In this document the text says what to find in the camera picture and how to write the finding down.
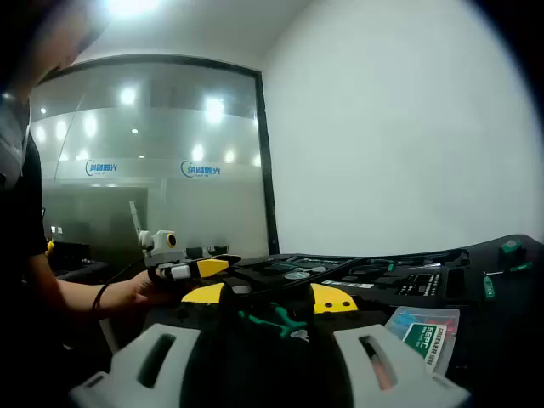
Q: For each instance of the green black tape measure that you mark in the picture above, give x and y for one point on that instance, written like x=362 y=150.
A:
x=510 y=247

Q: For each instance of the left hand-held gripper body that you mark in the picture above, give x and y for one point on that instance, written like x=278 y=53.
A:
x=159 y=245

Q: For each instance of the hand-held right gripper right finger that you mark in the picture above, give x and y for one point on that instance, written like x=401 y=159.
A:
x=353 y=357

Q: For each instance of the person's left hand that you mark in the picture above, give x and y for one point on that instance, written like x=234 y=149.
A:
x=157 y=291

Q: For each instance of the black framed glass partition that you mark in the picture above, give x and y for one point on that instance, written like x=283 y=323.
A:
x=170 y=127

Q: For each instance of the short green screwdriver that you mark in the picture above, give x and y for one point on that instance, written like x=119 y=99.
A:
x=489 y=291

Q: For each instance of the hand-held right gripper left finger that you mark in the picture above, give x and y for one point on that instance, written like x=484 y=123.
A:
x=191 y=353

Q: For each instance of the black toolbox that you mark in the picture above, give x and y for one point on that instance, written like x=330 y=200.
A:
x=382 y=280

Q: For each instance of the clear plastic plug box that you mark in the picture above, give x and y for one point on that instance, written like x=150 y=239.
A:
x=425 y=340

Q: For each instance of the person's head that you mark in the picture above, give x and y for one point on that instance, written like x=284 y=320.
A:
x=42 y=51

